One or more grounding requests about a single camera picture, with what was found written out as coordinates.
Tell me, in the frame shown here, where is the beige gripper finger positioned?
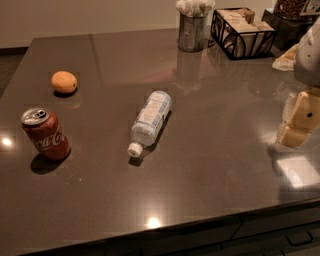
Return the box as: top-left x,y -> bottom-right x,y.
282,93 -> 297,123
278,89 -> 320,148

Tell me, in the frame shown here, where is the clear plastic water bottle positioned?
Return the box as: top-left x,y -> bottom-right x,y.
128,91 -> 172,157

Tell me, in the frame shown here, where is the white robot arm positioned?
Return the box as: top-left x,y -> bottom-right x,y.
275,18 -> 320,151

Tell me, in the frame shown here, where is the dark snack container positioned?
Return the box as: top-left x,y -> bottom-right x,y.
262,0 -> 320,50

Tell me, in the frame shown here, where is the metal cup with stirrers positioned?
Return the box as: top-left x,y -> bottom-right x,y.
176,0 -> 215,53

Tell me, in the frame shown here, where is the orange fruit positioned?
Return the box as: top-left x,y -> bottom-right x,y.
51,71 -> 77,94

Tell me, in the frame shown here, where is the red Coca-Cola can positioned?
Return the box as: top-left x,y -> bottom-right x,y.
21,107 -> 71,162

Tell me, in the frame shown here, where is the black wire napkin basket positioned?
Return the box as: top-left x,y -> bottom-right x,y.
210,8 -> 276,60

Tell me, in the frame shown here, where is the black drawer handle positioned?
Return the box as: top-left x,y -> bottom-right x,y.
286,231 -> 314,247

